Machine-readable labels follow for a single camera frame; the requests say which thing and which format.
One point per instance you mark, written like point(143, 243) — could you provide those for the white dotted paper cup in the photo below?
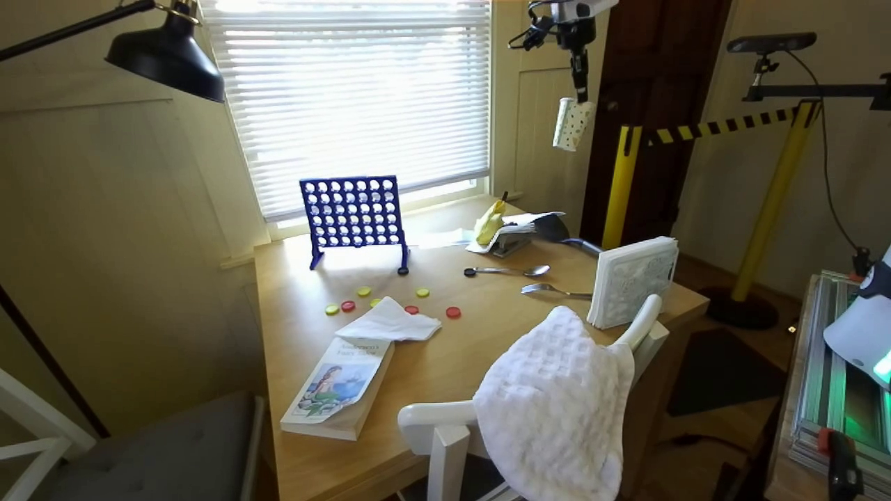
point(572, 120)

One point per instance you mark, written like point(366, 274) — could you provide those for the metal equipment cart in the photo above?
point(827, 394)

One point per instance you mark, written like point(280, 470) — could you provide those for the silver spoon far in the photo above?
point(539, 271)

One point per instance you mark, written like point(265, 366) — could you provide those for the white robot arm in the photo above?
point(572, 23)

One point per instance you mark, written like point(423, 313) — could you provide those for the white towel on chair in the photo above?
point(551, 408)

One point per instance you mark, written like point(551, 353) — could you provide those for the yellow banana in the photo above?
point(489, 222)

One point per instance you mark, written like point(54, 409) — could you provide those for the red disc left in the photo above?
point(350, 303)

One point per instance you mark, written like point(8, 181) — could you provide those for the blue connect four grid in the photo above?
point(354, 213)

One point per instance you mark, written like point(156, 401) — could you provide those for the black desk lamp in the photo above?
point(164, 53)

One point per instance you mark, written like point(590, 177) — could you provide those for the yellow black barrier post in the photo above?
point(621, 184)

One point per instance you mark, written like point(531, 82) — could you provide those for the white sponge block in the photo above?
point(627, 277)

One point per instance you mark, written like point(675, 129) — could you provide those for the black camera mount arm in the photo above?
point(764, 46)

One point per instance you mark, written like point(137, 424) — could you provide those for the children's picture book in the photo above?
point(341, 389)

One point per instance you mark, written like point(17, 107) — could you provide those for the far white chair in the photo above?
point(40, 438)

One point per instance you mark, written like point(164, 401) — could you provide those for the white paper napkin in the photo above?
point(390, 320)

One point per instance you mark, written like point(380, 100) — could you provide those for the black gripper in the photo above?
point(572, 23)

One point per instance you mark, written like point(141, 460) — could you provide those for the silver spoon near edge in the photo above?
point(551, 291)

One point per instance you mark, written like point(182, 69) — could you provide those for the red game disc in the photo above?
point(451, 313)

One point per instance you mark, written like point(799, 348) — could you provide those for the white wooden chair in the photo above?
point(482, 419)

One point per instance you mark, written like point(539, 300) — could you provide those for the window blinds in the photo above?
point(354, 87)

